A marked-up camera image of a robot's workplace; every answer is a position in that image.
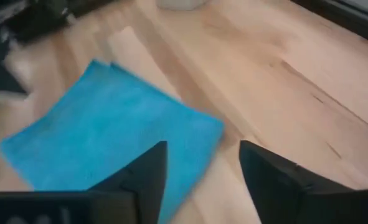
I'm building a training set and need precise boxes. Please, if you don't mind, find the blue microfiber towel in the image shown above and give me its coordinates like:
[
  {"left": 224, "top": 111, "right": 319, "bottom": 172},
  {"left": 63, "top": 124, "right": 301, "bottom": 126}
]
[{"left": 0, "top": 58, "right": 225, "bottom": 224}]

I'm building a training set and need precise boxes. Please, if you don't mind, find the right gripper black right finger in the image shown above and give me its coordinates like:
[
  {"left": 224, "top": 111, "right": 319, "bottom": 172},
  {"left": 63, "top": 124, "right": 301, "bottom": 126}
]
[{"left": 238, "top": 139, "right": 368, "bottom": 224}]

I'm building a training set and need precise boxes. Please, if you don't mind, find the black aluminium table frame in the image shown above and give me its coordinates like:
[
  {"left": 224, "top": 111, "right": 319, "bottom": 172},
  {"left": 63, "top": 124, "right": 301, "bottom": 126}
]
[{"left": 291, "top": 0, "right": 368, "bottom": 48}]

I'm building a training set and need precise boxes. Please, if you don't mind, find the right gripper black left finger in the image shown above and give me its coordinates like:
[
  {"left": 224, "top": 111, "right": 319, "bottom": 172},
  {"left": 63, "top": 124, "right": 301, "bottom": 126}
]
[{"left": 0, "top": 140, "right": 168, "bottom": 224}]

